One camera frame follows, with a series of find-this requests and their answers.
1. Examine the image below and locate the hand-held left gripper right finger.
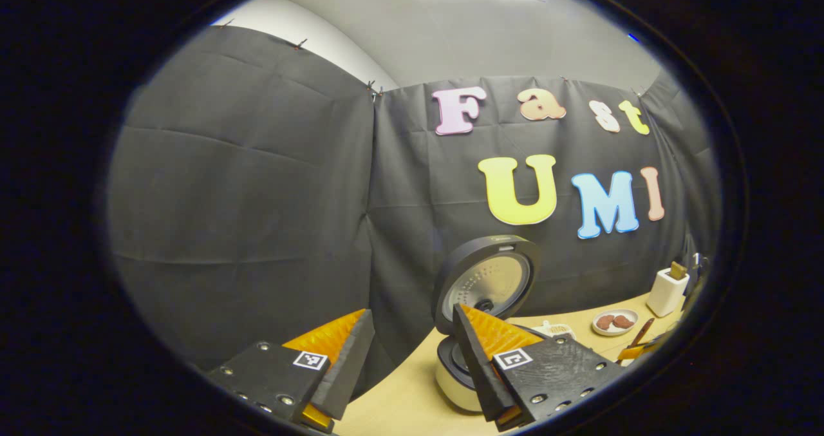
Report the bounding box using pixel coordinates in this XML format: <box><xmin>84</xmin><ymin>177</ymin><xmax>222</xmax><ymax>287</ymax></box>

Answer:
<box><xmin>453</xmin><ymin>304</ymin><xmax>625</xmax><ymax>431</ymax></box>

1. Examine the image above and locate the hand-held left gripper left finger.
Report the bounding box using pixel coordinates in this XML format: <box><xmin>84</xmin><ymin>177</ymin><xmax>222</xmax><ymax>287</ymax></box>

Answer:
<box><xmin>206</xmin><ymin>308</ymin><xmax>375</xmax><ymax>433</ymax></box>

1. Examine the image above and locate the brown wooden spoon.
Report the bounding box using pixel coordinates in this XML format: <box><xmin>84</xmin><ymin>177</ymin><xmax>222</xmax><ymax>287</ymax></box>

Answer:
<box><xmin>628</xmin><ymin>318</ymin><xmax>655</xmax><ymax>350</ymax></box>

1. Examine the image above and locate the dark grey rice cooker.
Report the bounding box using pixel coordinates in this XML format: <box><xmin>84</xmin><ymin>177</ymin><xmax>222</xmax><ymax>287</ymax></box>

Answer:
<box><xmin>433</xmin><ymin>234</ymin><xmax>543</xmax><ymax>414</ymax></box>

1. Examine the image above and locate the white round plate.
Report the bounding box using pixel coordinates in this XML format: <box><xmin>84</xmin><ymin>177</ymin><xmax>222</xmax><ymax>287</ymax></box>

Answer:
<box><xmin>591</xmin><ymin>308</ymin><xmax>639</xmax><ymax>337</ymax></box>

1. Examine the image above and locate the white divided bean dish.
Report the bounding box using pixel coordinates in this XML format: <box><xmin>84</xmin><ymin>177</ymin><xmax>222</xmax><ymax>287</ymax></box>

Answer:
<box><xmin>534</xmin><ymin>321</ymin><xmax>576</xmax><ymax>340</ymax></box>

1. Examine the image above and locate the black backdrop cloth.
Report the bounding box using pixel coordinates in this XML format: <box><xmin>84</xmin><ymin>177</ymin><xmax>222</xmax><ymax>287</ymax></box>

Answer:
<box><xmin>106</xmin><ymin>25</ymin><xmax>722</xmax><ymax>398</ymax></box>

